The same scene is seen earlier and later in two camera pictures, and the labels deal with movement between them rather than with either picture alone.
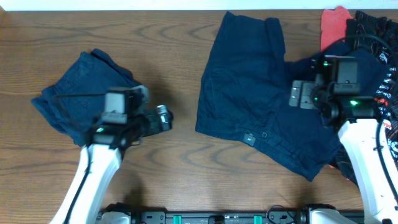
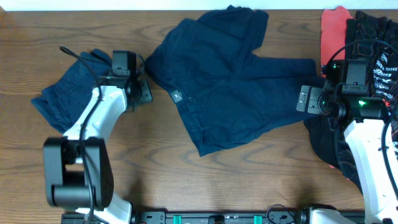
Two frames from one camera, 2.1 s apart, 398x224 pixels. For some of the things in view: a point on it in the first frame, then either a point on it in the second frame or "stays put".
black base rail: (227, 217) stays put
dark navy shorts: (245, 94) to (225, 93)
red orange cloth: (333, 25) stays put
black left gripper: (152, 117) to (145, 91)
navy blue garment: (75, 102) stays put
